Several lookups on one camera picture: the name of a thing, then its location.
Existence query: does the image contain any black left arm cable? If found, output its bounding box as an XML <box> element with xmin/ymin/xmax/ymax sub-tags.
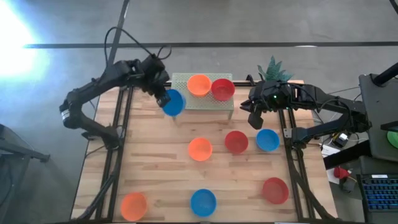
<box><xmin>104</xmin><ymin>26</ymin><xmax>172</xmax><ymax>68</ymax></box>

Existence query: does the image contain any dark grey side table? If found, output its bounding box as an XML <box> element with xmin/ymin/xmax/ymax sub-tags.
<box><xmin>0</xmin><ymin>123</ymin><xmax>51</xmax><ymax>218</ymax></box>

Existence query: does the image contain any small red object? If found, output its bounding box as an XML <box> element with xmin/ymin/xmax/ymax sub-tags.
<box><xmin>333</xmin><ymin>167</ymin><xmax>351</xmax><ymax>180</ymax></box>

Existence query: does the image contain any blue mini bowl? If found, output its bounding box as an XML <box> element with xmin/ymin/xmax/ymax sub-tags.
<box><xmin>190</xmin><ymin>188</ymin><xmax>218</xmax><ymax>218</ymax></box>
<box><xmin>161</xmin><ymin>88</ymin><xmax>187</xmax><ymax>118</ymax></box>
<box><xmin>256</xmin><ymin>128</ymin><xmax>280</xmax><ymax>152</ymax></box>

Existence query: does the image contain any white paper sheet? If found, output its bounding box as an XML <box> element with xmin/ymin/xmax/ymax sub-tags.
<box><xmin>321</xmin><ymin>144</ymin><xmax>342</xmax><ymax>159</ymax></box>

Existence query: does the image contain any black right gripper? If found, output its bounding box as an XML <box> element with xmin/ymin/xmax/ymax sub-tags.
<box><xmin>239</xmin><ymin>80</ymin><xmax>295</xmax><ymax>114</ymax></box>

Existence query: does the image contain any orange mini bowl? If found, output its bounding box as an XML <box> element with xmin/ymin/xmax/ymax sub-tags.
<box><xmin>119</xmin><ymin>192</ymin><xmax>149</xmax><ymax>222</ymax></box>
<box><xmin>187</xmin><ymin>137</ymin><xmax>214</xmax><ymax>162</ymax></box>
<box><xmin>187</xmin><ymin>74</ymin><xmax>213</xmax><ymax>98</ymax></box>

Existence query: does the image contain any green filament spool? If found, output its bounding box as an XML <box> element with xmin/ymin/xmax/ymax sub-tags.
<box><xmin>387</xmin><ymin>130</ymin><xmax>398</xmax><ymax>149</ymax></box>

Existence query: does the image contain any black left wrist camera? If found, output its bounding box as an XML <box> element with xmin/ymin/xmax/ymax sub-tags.
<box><xmin>156</xmin><ymin>92</ymin><xmax>172</xmax><ymax>109</ymax></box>

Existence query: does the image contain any backlit keyboard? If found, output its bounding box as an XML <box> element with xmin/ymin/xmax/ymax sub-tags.
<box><xmin>356</xmin><ymin>174</ymin><xmax>398</xmax><ymax>214</ymax></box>

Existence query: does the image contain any green perforated metal shelf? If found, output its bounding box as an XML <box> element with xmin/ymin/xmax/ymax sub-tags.
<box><xmin>170</xmin><ymin>72</ymin><xmax>234</xmax><ymax>121</ymax></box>

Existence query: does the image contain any green artificial plant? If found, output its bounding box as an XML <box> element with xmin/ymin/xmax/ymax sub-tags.
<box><xmin>257</xmin><ymin>55</ymin><xmax>295</xmax><ymax>83</ymax></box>

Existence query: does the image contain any red mini bowl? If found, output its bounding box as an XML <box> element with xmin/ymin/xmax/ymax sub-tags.
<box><xmin>262</xmin><ymin>177</ymin><xmax>290</xmax><ymax>205</ymax></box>
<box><xmin>211</xmin><ymin>78</ymin><xmax>236</xmax><ymax>102</ymax></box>
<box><xmin>224</xmin><ymin>130</ymin><xmax>249</xmax><ymax>154</ymax></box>

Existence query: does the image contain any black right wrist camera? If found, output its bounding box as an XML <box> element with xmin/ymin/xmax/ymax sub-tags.
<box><xmin>248</xmin><ymin>111</ymin><xmax>264</xmax><ymax>131</ymax></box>

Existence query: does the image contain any grey equipment box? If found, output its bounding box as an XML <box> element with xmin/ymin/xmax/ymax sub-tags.
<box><xmin>359</xmin><ymin>73</ymin><xmax>398</xmax><ymax>162</ymax></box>

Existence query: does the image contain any black pole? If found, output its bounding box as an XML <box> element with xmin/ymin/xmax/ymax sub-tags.
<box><xmin>372</xmin><ymin>62</ymin><xmax>398</xmax><ymax>87</ymax></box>

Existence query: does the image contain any black white power adapter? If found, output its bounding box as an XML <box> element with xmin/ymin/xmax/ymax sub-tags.
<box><xmin>331</xmin><ymin>132</ymin><xmax>354</xmax><ymax>149</ymax></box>

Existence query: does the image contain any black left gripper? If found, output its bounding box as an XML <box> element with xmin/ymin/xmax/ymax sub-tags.
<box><xmin>139</xmin><ymin>54</ymin><xmax>171</xmax><ymax>97</ymax></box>

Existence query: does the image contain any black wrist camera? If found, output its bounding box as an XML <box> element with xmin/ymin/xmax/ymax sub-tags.
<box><xmin>156</xmin><ymin>92</ymin><xmax>172</xmax><ymax>109</ymax></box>
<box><xmin>248</xmin><ymin>111</ymin><xmax>264</xmax><ymax>131</ymax></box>

